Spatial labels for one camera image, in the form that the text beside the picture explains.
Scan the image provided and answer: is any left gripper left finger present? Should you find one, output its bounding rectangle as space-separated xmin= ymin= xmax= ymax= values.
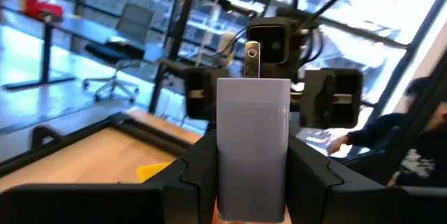
xmin=0 ymin=131 xmax=218 ymax=224

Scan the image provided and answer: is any black aluminium table frame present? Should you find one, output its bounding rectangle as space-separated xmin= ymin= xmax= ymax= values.
xmin=0 ymin=47 xmax=447 ymax=186

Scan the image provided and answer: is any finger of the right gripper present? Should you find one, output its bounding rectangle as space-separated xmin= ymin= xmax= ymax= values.
xmin=184 ymin=66 xmax=230 ymax=120
xmin=300 ymin=67 xmax=364 ymax=130

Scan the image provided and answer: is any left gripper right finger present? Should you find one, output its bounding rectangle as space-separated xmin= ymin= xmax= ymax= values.
xmin=289 ymin=136 xmax=447 ymax=224

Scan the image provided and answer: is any lavender wall charger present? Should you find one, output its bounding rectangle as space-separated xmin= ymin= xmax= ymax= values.
xmin=216 ymin=41 xmax=291 ymax=223

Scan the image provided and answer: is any person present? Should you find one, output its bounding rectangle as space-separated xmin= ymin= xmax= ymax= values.
xmin=347 ymin=75 xmax=447 ymax=187

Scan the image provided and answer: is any grey office chair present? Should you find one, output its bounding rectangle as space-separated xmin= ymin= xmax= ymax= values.
xmin=82 ymin=3 xmax=156 ymax=105

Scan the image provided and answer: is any yellow plastic basket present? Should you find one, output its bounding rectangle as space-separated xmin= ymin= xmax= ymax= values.
xmin=135 ymin=162 xmax=173 ymax=184

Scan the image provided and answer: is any grey desk with black leg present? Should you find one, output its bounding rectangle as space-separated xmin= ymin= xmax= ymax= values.
xmin=0 ymin=3 xmax=165 ymax=91

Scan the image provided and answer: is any person's hand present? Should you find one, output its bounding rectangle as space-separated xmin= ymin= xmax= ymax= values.
xmin=327 ymin=135 xmax=350 ymax=156

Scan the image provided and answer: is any red object on desk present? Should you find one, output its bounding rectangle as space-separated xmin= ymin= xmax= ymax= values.
xmin=22 ymin=0 xmax=64 ymax=21

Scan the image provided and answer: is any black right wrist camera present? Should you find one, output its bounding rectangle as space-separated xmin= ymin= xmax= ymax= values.
xmin=246 ymin=17 xmax=293 ymax=65

